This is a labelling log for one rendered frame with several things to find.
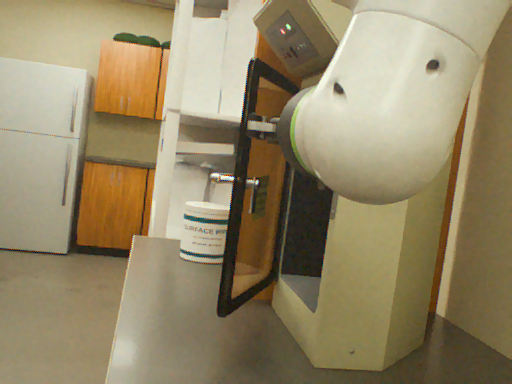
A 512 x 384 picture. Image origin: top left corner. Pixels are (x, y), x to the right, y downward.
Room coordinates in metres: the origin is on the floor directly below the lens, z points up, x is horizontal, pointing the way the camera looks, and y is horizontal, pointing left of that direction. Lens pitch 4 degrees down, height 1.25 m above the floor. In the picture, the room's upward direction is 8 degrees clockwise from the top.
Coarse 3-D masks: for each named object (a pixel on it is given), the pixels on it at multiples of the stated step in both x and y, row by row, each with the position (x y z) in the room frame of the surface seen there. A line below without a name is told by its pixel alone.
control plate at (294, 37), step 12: (288, 12) 0.91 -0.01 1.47; (276, 24) 1.00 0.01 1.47; (288, 24) 0.95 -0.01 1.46; (276, 36) 1.05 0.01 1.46; (288, 36) 0.99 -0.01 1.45; (300, 36) 0.94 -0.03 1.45; (276, 48) 1.10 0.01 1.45; (288, 48) 1.04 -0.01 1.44; (312, 48) 0.93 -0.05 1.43; (288, 60) 1.09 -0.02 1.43; (300, 60) 1.02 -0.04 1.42
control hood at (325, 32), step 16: (272, 0) 0.94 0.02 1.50; (288, 0) 0.88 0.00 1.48; (304, 0) 0.83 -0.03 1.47; (320, 0) 0.82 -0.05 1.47; (256, 16) 1.09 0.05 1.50; (272, 16) 1.00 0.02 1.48; (304, 16) 0.87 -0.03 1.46; (320, 16) 0.82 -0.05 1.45; (336, 16) 0.83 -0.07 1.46; (352, 16) 0.83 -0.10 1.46; (304, 32) 0.91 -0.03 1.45; (320, 32) 0.86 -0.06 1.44; (336, 32) 0.83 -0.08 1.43; (272, 48) 1.13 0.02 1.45; (320, 48) 0.90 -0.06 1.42; (336, 48) 0.84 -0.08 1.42; (304, 64) 1.02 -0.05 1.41; (320, 64) 0.97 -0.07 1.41
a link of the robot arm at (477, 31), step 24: (336, 0) 0.45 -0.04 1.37; (360, 0) 0.42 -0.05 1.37; (384, 0) 0.40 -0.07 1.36; (408, 0) 0.39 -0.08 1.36; (432, 0) 0.38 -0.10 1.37; (456, 0) 0.38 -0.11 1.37; (480, 0) 0.39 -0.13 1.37; (504, 0) 0.40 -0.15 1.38; (432, 24) 0.38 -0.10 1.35; (456, 24) 0.38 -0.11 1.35; (480, 24) 0.39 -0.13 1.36; (480, 48) 0.40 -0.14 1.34
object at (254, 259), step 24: (264, 96) 0.92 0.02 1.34; (288, 96) 1.06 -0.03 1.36; (240, 144) 0.84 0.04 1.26; (264, 144) 0.95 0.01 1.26; (264, 168) 0.97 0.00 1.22; (264, 192) 0.99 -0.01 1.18; (264, 216) 1.01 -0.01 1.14; (240, 240) 0.89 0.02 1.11; (264, 240) 1.03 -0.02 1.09; (240, 264) 0.91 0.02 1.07; (264, 264) 1.05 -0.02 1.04; (240, 288) 0.92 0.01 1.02
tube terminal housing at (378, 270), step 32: (448, 160) 1.00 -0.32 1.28; (352, 224) 0.84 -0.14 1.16; (384, 224) 0.85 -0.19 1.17; (416, 224) 0.90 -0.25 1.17; (352, 256) 0.84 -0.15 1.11; (384, 256) 0.85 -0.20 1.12; (416, 256) 0.92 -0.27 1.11; (288, 288) 1.04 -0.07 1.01; (320, 288) 0.86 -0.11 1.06; (352, 288) 0.84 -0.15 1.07; (384, 288) 0.85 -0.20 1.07; (416, 288) 0.95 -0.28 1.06; (288, 320) 1.01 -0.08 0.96; (320, 320) 0.84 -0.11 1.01; (352, 320) 0.84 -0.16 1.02; (384, 320) 0.86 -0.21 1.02; (416, 320) 0.97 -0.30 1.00; (320, 352) 0.84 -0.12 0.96; (352, 352) 0.84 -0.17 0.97; (384, 352) 0.86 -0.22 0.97
